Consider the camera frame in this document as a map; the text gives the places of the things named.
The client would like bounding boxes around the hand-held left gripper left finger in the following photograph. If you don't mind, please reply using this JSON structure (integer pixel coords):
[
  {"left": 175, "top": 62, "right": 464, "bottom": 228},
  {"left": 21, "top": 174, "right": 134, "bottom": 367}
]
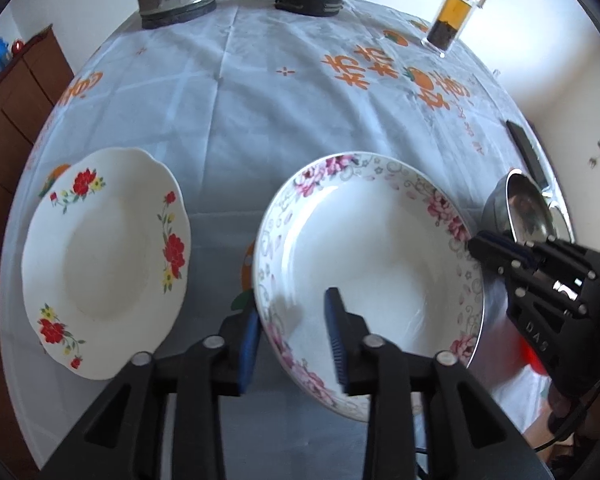
[{"left": 40, "top": 305, "right": 262, "bottom": 480}]

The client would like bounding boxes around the black smartphone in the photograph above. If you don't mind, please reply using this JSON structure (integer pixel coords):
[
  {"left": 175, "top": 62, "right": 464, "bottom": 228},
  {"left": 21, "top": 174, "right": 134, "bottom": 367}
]
[{"left": 505, "top": 120, "right": 548, "bottom": 188}]

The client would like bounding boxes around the red flower white plate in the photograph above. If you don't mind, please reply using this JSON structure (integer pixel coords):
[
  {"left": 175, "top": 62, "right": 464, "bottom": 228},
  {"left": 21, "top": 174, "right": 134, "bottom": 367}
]
[{"left": 21, "top": 147, "right": 191, "bottom": 381}]

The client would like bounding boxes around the red plastic object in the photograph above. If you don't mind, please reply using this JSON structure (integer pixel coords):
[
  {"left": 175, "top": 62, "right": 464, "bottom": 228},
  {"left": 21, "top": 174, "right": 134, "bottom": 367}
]
[{"left": 510, "top": 335, "right": 551, "bottom": 376}]

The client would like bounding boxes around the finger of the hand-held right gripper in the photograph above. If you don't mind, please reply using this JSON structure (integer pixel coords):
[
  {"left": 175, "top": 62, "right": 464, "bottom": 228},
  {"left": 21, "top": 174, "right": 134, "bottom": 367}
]
[
  {"left": 467, "top": 232, "right": 523, "bottom": 281},
  {"left": 497, "top": 236, "right": 571, "bottom": 268}
]

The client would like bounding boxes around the stainless steel bowl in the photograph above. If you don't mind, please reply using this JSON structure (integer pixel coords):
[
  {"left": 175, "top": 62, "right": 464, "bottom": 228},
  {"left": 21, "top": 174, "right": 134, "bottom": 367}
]
[{"left": 481, "top": 169, "right": 556, "bottom": 247}]

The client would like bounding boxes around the pink flower rimmed plate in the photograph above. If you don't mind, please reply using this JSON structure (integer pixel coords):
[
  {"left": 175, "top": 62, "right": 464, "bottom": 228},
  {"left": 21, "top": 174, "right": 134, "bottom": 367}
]
[{"left": 252, "top": 152, "right": 487, "bottom": 423}]

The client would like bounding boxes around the white enamel bowl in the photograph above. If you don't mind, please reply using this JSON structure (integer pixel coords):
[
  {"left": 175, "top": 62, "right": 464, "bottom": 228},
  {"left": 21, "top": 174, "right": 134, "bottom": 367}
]
[{"left": 547, "top": 187, "right": 577, "bottom": 243}]

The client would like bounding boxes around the person's right hand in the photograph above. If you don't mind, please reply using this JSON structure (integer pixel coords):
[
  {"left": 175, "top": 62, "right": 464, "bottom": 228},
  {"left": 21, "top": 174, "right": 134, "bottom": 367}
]
[{"left": 547, "top": 377, "right": 588, "bottom": 433}]

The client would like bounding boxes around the glass tea bottle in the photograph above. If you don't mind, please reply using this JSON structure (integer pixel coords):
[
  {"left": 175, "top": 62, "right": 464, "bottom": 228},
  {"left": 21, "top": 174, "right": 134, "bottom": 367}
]
[{"left": 420, "top": 0, "right": 487, "bottom": 58}]

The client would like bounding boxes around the brown wooden cabinet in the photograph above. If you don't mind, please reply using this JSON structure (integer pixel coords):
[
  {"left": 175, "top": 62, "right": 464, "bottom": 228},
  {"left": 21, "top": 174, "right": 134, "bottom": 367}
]
[{"left": 0, "top": 24, "right": 76, "bottom": 461}]

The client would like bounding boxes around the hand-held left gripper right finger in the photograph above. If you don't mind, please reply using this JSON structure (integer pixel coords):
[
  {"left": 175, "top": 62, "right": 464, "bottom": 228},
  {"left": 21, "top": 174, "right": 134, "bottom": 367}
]
[{"left": 324, "top": 287, "right": 546, "bottom": 480}]

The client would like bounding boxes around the white orange printed tablecloth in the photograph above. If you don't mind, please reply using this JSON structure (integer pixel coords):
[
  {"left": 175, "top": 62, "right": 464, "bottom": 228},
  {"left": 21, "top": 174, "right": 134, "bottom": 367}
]
[{"left": 0, "top": 0, "right": 576, "bottom": 480}]

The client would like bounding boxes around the black cable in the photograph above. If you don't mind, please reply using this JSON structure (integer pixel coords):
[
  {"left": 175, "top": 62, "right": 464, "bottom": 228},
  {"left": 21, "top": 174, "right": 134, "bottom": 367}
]
[{"left": 527, "top": 380, "right": 600, "bottom": 453}]

